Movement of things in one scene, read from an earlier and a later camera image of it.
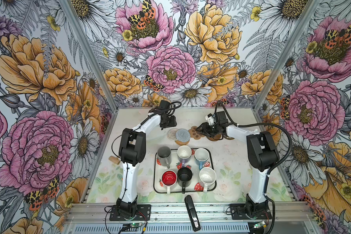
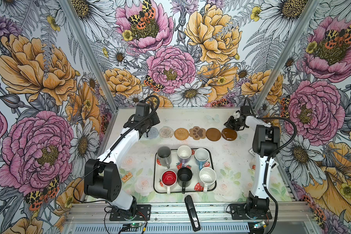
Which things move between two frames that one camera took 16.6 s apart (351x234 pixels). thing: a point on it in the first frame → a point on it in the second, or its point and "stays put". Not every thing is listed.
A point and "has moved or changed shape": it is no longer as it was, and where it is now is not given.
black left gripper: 173,123 → 156,120
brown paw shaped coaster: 195,134 stays put
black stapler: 194,220 stays put
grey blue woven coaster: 182,135 → 152,133
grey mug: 164,154 stays put
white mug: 207,177 stays put
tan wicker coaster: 182,143 → 181,133
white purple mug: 184,153 stays put
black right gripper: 204,126 → 229,123
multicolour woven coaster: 171,134 has moved or changed shape
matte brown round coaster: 217,137 stays put
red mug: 168,178 stays put
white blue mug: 201,156 stays put
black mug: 184,178 stays put
